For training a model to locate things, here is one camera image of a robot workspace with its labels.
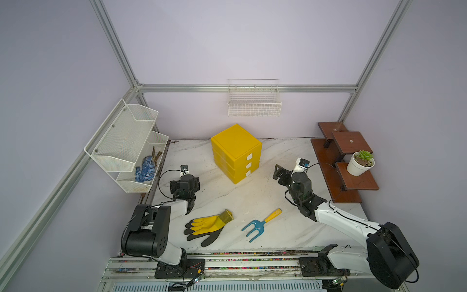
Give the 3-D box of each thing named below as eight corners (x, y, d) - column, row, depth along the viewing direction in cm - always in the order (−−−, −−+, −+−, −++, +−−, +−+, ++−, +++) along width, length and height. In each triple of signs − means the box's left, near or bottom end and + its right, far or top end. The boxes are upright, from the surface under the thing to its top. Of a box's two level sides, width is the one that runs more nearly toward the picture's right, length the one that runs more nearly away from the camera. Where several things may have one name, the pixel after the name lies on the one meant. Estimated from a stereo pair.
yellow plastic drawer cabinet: (235, 191, 98) (234, 167, 81) (210, 166, 109) (205, 140, 92) (261, 170, 107) (265, 144, 90) (236, 149, 118) (235, 123, 101)
